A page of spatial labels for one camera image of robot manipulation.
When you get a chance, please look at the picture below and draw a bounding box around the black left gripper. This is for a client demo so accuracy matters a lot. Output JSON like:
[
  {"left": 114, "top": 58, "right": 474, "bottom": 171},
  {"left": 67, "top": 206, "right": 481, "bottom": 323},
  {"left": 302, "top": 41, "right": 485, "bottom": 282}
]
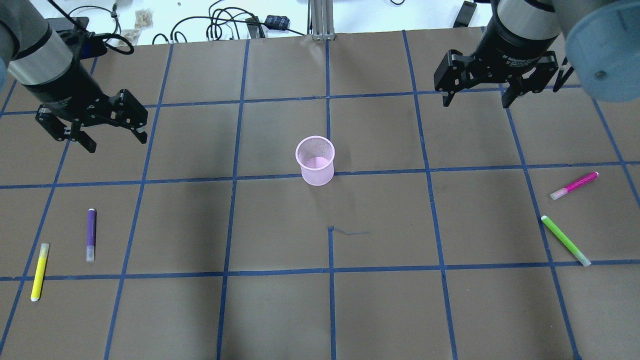
[{"left": 35, "top": 89, "right": 148, "bottom": 154}]

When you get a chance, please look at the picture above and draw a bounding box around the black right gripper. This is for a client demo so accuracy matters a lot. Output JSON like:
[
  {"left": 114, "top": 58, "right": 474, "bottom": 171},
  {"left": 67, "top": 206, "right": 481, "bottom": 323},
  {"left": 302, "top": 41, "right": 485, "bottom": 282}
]
[{"left": 433, "top": 48, "right": 560, "bottom": 109}]

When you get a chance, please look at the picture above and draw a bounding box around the purple highlighter pen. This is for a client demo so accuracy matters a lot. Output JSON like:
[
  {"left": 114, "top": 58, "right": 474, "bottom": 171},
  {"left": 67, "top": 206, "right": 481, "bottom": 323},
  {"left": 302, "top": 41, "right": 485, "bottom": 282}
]
[{"left": 86, "top": 208, "right": 98, "bottom": 263}]

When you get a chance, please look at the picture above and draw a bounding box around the pink highlighter pen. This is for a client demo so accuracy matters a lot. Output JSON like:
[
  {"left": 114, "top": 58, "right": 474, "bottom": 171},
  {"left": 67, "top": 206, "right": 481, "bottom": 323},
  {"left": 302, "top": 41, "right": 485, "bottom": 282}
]
[{"left": 550, "top": 171, "right": 600, "bottom": 201}]

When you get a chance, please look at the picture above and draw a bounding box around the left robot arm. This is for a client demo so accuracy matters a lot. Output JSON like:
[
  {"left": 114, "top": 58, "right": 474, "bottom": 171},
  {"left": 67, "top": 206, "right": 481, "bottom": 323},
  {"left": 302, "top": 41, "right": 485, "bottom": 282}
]
[{"left": 1, "top": 0, "right": 148, "bottom": 153}]

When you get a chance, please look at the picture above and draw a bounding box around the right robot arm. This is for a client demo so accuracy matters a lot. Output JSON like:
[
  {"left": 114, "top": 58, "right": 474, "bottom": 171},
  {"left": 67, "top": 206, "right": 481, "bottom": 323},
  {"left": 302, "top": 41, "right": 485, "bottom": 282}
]
[{"left": 433, "top": 0, "right": 640, "bottom": 109}]

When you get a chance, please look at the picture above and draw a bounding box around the pink mesh cup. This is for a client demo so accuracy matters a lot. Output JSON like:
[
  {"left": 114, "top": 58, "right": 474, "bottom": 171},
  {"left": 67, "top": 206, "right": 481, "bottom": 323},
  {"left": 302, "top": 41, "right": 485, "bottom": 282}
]
[{"left": 295, "top": 136, "right": 336, "bottom": 187}]

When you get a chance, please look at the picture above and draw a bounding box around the green highlighter pen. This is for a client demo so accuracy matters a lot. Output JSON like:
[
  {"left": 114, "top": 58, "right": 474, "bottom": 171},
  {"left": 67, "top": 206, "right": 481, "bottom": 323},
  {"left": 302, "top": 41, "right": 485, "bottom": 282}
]
[{"left": 540, "top": 215, "right": 592, "bottom": 267}]

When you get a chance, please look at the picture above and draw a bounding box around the yellow highlighter pen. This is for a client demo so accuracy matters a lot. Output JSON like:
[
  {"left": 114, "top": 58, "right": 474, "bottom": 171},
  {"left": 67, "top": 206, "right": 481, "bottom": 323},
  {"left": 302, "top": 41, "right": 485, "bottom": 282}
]
[{"left": 30, "top": 243, "right": 50, "bottom": 302}]

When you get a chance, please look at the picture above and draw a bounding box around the aluminium frame post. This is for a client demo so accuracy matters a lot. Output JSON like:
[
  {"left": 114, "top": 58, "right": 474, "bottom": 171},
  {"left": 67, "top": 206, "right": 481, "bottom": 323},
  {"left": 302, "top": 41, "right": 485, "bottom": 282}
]
[{"left": 307, "top": 0, "right": 336, "bottom": 41}]

